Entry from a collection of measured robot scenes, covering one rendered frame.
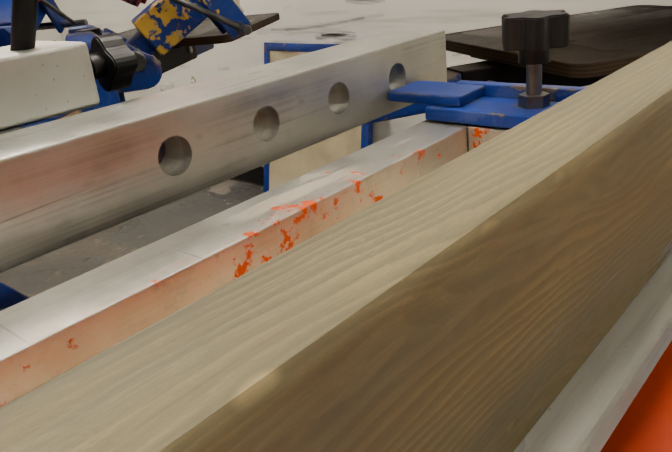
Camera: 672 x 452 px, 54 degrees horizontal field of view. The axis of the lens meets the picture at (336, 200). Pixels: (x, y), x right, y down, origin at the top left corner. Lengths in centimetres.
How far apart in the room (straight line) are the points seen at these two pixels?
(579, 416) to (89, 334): 18
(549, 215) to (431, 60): 39
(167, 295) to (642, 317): 18
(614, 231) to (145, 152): 24
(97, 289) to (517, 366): 19
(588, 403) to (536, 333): 3
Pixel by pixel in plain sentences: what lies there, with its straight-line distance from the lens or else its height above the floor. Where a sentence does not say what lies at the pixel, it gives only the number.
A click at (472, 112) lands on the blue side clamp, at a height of 100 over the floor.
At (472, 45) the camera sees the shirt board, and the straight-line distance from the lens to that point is 107.
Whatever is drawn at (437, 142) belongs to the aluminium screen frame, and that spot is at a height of 99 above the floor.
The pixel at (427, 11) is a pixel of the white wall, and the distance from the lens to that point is 256.
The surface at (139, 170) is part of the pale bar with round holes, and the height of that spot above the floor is 101.
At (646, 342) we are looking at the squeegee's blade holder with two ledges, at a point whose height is 99.
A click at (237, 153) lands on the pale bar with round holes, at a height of 100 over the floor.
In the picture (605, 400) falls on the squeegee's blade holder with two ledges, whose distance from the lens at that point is 19.
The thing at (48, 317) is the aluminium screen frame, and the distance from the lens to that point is 28.
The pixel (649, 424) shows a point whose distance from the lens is 25.
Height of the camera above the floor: 111
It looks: 21 degrees down
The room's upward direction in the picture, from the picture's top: 6 degrees counter-clockwise
